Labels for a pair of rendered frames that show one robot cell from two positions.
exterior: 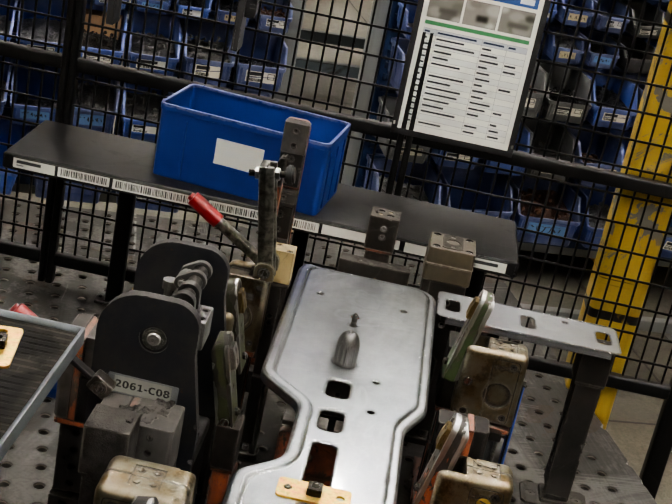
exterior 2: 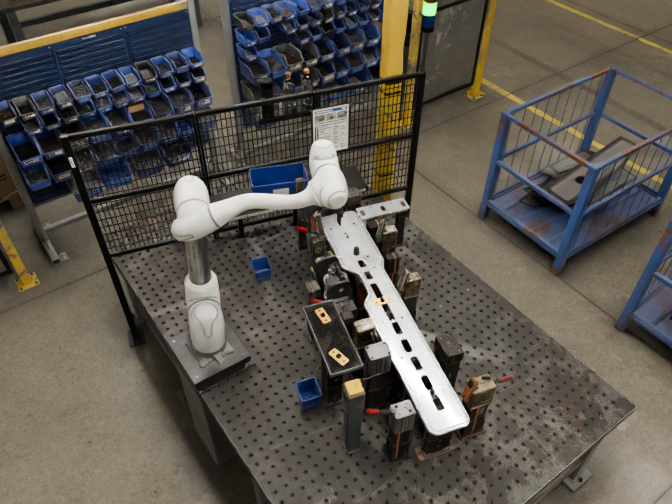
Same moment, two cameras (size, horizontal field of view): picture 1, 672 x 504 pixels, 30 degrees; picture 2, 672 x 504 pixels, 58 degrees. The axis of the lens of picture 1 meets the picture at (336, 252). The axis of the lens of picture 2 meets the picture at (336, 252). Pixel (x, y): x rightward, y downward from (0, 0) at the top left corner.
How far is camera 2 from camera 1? 173 cm
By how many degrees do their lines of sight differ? 29
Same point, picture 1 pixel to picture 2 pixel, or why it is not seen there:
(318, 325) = (340, 242)
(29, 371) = (335, 318)
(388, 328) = (355, 233)
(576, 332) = (395, 205)
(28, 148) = not seen: hidden behind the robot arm
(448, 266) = (354, 200)
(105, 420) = (346, 316)
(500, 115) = (343, 140)
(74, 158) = not seen: hidden behind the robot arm
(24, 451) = (271, 303)
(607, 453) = not seen: hidden behind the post
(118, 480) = (360, 328)
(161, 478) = (366, 323)
